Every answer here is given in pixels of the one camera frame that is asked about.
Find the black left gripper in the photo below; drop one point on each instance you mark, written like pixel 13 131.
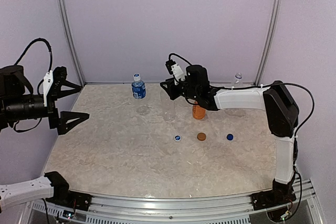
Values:
pixel 55 121

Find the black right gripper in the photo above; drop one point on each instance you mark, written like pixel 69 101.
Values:
pixel 170 90

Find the clear bottle white cap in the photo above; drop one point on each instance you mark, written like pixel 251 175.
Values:
pixel 168 107

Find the small blue bottle white cap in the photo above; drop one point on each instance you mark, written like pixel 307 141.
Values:
pixel 138 87

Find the orange juice bottle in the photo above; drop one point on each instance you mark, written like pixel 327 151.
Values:
pixel 198 112

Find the white Pocari Sweat cap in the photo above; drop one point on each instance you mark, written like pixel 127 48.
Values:
pixel 177 138

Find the brown bottle cap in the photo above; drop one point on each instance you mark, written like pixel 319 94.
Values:
pixel 201 136

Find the blue label clear bottle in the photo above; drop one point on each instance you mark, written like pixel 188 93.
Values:
pixel 237 81

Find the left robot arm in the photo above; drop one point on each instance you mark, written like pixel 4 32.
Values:
pixel 18 103

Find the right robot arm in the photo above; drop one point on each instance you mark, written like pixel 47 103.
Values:
pixel 275 99

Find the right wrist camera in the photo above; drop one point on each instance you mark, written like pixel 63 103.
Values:
pixel 175 70

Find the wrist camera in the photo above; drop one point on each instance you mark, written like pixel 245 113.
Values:
pixel 52 83
pixel 175 70

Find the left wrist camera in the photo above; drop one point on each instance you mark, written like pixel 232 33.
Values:
pixel 52 83

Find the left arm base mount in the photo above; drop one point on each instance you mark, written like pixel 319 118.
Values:
pixel 63 196

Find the left aluminium frame post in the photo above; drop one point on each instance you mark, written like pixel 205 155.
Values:
pixel 70 41

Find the aluminium frame post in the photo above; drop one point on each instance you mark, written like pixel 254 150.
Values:
pixel 268 41
pixel 70 41

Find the aluminium front rail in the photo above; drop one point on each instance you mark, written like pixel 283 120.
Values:
pixel 236 208

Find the right aluminium frame post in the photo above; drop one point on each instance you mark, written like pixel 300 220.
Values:
pixel 268 41

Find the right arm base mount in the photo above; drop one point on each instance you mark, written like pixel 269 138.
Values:
pixel 278 195

